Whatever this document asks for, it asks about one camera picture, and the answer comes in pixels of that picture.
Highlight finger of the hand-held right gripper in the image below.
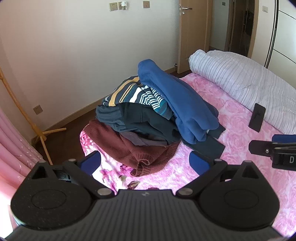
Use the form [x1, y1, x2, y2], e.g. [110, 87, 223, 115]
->
[248, 140, 278, 155]
[272, 134, 296, 143]

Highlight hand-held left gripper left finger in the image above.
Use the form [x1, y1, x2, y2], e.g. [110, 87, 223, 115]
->
[30, 151, 115, 199]

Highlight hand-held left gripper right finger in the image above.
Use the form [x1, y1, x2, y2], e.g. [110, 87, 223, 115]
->
[176, 151, 260, 199]

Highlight blue sweatshirt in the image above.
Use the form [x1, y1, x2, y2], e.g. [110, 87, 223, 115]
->
[138, 59, 220, 143]

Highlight dark navy pants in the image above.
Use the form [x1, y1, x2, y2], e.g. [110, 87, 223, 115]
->
[192, 125, 226, 159]

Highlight black phone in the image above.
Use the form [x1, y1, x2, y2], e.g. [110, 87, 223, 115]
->
[248, 103, 266, 133]

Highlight maroon knit sweater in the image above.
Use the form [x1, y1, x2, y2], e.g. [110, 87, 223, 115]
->
[84, 119, 181, 178]

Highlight pink floral blanket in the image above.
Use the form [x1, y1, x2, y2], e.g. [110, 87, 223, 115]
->
[79, 72, 296, 239]

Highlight slate blue garment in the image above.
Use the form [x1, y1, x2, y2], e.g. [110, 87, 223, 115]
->
[95, 105, 130, 133]

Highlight grey garment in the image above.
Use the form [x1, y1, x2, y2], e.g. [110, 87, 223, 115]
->
[120, 132, 169, 147]

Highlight wooden coat rack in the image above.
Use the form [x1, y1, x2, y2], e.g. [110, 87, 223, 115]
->
[0, 67, 67, 165]

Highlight dark green garment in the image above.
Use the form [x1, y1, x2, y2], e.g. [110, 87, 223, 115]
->
[116, 102, 182, 147]

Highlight lilac striped quilt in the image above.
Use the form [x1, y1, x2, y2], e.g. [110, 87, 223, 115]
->
[188, 49, 296, 135]

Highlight pink curtain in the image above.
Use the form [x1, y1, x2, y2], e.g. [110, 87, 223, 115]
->
[0, 108, 45, 193]

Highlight striped sweater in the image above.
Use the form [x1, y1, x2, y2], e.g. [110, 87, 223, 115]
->
[103, 76, 174, 120]

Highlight white wardrobe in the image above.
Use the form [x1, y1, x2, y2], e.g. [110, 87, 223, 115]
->
[264, 0, 296, 90]

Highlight wooden door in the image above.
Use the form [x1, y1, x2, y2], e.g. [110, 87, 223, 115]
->
[178, 0, 213, 74]

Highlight wooden door frame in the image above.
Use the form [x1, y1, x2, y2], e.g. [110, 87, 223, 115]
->
[205, 0, 260, 58]

